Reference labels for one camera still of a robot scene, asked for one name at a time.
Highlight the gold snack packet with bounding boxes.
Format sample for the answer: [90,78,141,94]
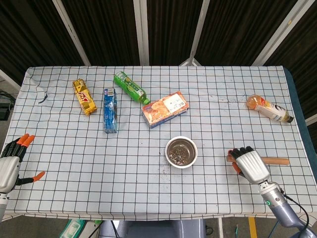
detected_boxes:
[72,78,98,116]

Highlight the white checkered tablecloth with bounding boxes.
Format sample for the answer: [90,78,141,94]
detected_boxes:
[3,65,308,221]

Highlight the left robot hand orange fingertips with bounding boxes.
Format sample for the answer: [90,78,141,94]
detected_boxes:
[0,133,46,194]

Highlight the black device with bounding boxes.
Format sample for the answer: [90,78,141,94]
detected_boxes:
[0,91,15,122]

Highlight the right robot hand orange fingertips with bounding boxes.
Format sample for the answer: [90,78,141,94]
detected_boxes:
[226,146,271,184]

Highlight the wooden stick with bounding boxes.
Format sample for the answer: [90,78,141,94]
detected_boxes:
[226,154,290,166]

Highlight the stainless steel bowl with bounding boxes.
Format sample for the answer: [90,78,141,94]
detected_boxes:
[165,136,199,169]

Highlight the green white package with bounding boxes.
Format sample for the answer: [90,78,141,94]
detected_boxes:
[59,219,87,238]

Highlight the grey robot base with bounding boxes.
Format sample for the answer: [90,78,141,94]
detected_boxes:
[99,219,206,238]

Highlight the blue carton box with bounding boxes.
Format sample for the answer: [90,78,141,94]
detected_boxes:
[103,88,119,134]

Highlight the orange plastic bag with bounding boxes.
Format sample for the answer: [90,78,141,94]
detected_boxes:
[246,94,295,123]

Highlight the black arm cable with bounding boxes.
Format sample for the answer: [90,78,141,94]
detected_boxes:
[279,188,310,231]

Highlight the green plastic bottle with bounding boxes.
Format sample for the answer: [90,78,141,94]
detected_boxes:
[113,71,151,105]

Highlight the orange blue biscuit box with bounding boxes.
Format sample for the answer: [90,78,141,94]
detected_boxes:
[141,91,191,129]

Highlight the white frame post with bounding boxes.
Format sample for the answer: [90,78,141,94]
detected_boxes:
[133,0,150,66]
[179,0,211,67]
[251,0,312,66]
[52,0,92,66]

